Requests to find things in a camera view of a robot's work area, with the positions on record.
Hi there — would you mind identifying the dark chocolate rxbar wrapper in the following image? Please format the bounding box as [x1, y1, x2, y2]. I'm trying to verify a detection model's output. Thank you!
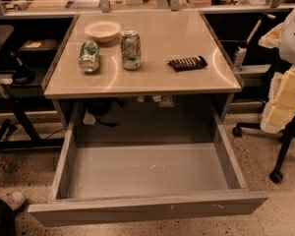
[167, 56, 207, 72]

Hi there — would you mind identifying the open grey top drawer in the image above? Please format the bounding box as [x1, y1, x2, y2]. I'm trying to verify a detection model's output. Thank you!
[29, 102, 267, 226]

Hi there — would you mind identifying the beige cabinet desk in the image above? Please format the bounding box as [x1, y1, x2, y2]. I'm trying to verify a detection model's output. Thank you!
[41, 9, 244, 130]

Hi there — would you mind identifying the upright green soda can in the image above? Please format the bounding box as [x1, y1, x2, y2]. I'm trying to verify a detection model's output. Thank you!
[120, 29, 142, 70]

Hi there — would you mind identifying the lying green soda can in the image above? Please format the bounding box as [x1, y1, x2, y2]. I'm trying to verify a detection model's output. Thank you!
[79, 40, 99, 73]

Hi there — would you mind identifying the white paper bowl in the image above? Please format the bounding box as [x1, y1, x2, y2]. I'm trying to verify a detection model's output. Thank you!
[85, 21, 121, 43]

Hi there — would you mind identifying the black box with label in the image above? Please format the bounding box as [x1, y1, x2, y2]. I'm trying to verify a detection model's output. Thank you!
[18, 38, 59, 62]

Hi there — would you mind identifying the black office chair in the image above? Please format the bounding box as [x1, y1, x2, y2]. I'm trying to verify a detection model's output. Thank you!
[232, 115, 295, 184]

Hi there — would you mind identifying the white sneaker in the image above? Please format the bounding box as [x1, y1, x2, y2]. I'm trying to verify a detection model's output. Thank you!
[4, 192, 27, 211]

